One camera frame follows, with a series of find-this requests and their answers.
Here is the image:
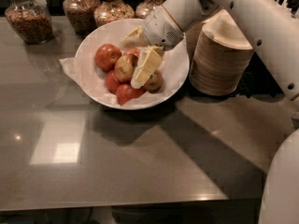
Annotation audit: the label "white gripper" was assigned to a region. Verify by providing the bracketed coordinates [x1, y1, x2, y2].
[121, 7, 184, 89]

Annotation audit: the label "yellow-red apple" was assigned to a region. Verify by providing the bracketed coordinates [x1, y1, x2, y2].
[114, 53, 138, 83]

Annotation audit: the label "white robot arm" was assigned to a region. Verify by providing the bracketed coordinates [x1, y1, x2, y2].
[121, 0, 299, 224]

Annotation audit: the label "red apple back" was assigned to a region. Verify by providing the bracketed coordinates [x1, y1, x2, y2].
[124, 48, 140, 57]

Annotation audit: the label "red apple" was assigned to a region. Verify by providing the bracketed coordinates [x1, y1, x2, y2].
[124, 48, 140, 57]
[105, 70, 121, 94]
[94, 44, 121, 72]
[116, 84, 145, 105]

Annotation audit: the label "white ceramic bowl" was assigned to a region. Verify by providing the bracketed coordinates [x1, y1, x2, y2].
[75, 18, 191, 111]

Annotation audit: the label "yellow apple with sticker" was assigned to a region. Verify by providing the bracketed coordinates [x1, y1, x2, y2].
[144, 70, 164, 93]

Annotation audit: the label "red apple far left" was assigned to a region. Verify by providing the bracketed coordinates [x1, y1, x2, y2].
[94, 44, 121, 72]

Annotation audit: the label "red apple lower left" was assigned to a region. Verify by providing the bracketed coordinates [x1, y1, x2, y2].
[105, 70, 121, 94]

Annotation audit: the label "red apple front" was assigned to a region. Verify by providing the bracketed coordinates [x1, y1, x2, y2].
[116, 84, 145, 105]

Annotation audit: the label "back stack paper bowls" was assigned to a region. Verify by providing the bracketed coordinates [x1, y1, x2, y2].
[186, 22, 203, 60]

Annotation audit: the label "stack paper bowls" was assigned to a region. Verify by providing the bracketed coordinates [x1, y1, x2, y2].
[189, 10, 253, 96]
[186, 22, 203, 60]

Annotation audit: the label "glass cereal jar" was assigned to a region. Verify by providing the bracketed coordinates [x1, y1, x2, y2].
[135, 0, 164, 19]
[63, 0, 100, 35]
[5, 0, 53, 44]
[94, 0, 135, 27]

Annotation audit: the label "white paper liner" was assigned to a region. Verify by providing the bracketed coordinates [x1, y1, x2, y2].
[59, 19, 190, 108]

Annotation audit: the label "front stack paper bowls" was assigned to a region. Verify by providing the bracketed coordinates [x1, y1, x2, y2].
[189, 10, 253, 96]

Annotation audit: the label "glass cereal jar far left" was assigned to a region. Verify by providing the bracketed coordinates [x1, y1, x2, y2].
[5, 0, 53, 44]

